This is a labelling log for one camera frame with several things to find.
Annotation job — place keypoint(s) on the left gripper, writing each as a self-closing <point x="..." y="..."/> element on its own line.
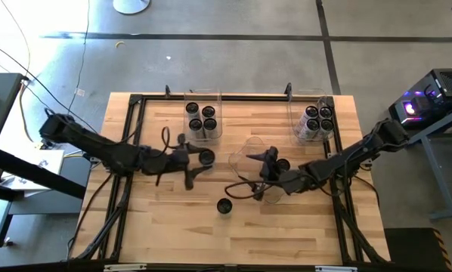
<point x="167" y="160"/>

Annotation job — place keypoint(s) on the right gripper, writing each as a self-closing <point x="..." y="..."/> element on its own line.
<point x="292" y="181"/>

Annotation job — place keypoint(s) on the Celsius Arctic Vibe can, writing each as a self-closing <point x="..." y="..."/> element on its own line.
<point x="224" y="206"/>
<point x="206" y="157"/>
<point x="283" y="164"/>

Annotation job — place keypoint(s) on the clear plastic bin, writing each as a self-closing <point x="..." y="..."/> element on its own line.
<point x="294" y="106"/>
<point x="245" y="151"/>
<point x="186" y="132"/>

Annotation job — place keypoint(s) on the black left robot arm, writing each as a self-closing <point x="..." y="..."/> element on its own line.
<point x="93" y="145"/>

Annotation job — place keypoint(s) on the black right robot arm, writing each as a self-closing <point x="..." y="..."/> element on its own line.
<point x="354" y="155"/>

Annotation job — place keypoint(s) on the silver mounting plate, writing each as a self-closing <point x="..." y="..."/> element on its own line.
<point x="329" y="155"/>

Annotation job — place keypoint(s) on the black floor tape strip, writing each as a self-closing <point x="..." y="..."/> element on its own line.
<point x="326" y="49"/>
<point x="211" y="36"/>

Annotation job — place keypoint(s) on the small floor label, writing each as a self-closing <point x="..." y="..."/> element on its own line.
<point x="79" y="92"/>

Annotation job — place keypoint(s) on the yellow tape scrap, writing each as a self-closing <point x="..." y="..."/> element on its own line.
<point x="120" y="43"/>

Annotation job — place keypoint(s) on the white paper sheet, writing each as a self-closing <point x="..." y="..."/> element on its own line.
<point x="48" y="162"/>

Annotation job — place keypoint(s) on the black hazard striped mat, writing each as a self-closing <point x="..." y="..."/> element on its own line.
<point x="411" y="249"/>

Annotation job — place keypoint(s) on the white round stand base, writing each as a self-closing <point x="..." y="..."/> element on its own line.
<point x="131" y="5"/>

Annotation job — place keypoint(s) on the grey metal stand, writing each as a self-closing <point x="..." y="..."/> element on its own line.
<point x="443" y="189"/>

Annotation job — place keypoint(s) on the black RGB computer tower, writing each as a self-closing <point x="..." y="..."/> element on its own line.
<point x="449" y="81"/>

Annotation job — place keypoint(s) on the small black frame clamp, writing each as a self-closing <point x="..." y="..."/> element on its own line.
<point x="288" y="88"/>
<point x="167" y="90"/>

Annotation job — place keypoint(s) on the black aluminium table frame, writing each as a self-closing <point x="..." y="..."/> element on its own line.
<point x="248" y="97"/>

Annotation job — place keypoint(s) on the silver table bracket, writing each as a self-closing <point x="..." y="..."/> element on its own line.
<point x="124" y="267"/>
<point x="335" y="269"/>

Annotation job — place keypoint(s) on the black desk leg frame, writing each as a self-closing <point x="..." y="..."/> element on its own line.
<point x="14" y="164"/>

